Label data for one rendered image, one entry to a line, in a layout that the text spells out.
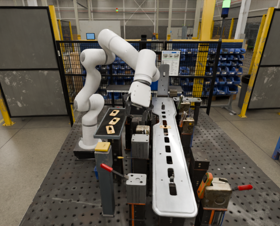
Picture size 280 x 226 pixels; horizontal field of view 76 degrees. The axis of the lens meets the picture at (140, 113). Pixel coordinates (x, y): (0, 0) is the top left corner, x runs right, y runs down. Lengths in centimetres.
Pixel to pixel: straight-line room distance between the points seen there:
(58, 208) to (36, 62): 274
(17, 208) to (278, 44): 456
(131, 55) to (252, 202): 113
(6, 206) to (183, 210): 201
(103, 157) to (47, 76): 286
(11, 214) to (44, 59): 230
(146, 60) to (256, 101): 373
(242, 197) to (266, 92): 329
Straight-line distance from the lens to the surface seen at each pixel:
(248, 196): 144
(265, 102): 457
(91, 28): 816
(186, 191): 91
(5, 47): 379
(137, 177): 86
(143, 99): 81
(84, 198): 130
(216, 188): 88
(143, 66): 84
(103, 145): 89
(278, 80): 453
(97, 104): 143
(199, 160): 104
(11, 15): 367
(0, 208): 253
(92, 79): 127
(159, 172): 97
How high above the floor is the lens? 166
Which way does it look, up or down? 25 degrees down
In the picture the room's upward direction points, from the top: straight up
